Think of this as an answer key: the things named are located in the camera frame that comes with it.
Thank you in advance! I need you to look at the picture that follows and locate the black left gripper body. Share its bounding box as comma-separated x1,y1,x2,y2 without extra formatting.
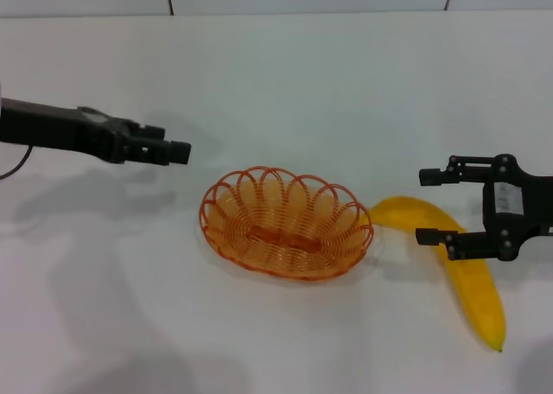
0,97,143,165

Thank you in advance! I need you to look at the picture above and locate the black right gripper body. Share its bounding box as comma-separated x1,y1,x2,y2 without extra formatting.
482,153,553,263

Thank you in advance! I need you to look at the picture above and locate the yellow banana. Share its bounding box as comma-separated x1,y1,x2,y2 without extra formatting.
369,195,506,354

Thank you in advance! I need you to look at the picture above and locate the orange wire basket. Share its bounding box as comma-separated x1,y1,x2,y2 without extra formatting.
198,166,375,282

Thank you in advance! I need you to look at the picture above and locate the thin dark cable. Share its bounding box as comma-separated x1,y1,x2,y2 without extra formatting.
0,144,35,181

